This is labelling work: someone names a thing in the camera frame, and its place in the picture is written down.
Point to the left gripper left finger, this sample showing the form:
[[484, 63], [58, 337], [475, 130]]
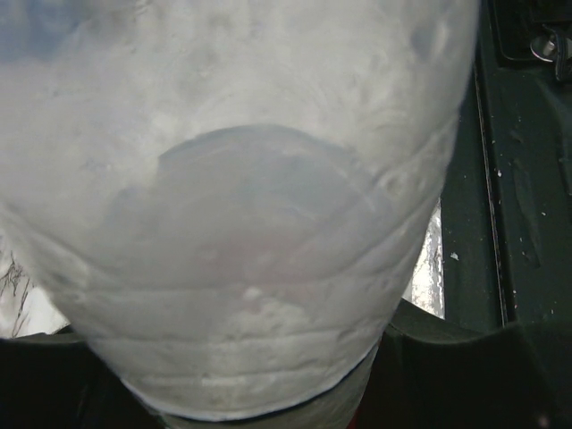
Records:
[[55, 381]]

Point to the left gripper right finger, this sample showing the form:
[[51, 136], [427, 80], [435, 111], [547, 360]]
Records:
[[429, 373]]

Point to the red label plastic bottle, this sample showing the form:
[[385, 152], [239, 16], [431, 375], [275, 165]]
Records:
[[227, 199]]

